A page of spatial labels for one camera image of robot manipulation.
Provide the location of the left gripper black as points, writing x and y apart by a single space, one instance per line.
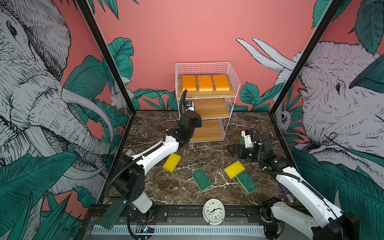
198 121

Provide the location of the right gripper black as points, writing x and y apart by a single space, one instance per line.
237 148

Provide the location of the orange sponge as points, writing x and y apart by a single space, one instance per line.
189 82
205 83
221 82

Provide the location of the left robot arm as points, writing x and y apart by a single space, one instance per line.
128 180

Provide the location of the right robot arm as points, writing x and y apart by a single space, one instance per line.
325 221

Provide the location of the yellow sponge right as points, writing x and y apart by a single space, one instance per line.
234 169

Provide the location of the yellow sponge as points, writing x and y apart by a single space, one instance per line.
234 169
171 162

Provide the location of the green sponge front right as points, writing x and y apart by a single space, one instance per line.
247 182

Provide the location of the green sponge front middle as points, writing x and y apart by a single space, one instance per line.
201 180

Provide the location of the yellow sponge left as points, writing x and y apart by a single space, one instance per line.
171 162

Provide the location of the red and blue marker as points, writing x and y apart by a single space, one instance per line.
288 196

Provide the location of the white alarm clock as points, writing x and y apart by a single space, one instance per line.
214 212

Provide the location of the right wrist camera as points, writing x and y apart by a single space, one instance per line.
248 138

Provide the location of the white wire three-tier shelf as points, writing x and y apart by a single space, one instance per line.
215 107

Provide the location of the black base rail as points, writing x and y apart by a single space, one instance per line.
164 213

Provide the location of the white slotted cable duct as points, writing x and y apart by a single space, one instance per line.
163 230

